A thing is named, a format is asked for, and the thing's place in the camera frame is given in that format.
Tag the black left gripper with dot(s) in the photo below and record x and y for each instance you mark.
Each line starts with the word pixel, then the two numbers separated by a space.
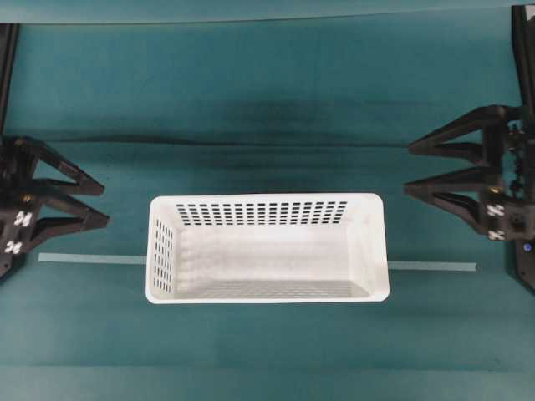
pixel 23 197

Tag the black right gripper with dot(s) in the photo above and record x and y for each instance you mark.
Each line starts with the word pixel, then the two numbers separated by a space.
pixel 497 200

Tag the white perforated plastic basket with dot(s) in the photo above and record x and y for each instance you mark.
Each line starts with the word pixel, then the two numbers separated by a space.
pixel 266 248

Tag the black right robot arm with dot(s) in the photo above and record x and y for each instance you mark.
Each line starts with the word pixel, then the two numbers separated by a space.
pixel 523 51

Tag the grey tape strip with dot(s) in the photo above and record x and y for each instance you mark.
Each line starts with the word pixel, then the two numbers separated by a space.
pixel 139 260

